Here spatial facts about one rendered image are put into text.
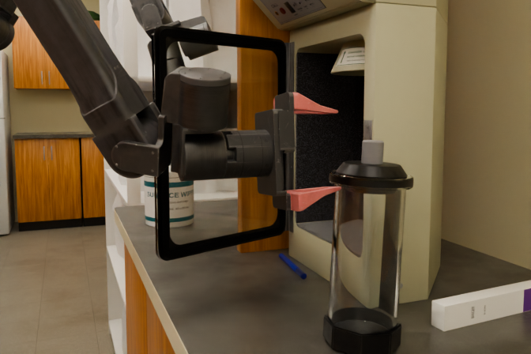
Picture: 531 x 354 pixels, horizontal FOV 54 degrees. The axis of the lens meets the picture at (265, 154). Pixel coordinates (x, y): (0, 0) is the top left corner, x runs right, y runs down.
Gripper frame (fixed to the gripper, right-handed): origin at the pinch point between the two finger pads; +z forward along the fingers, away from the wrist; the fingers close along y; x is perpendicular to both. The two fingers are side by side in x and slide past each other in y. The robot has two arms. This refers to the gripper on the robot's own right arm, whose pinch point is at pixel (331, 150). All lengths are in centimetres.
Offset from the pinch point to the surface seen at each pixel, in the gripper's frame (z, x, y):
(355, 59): 14.9, 18.1, 15.2
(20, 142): -74, 510, 18
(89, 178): -10, 514, -21
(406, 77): 17.8, 8.3, 10.8
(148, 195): -12, 81, -10
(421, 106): 20.8, 8.7, 6.3
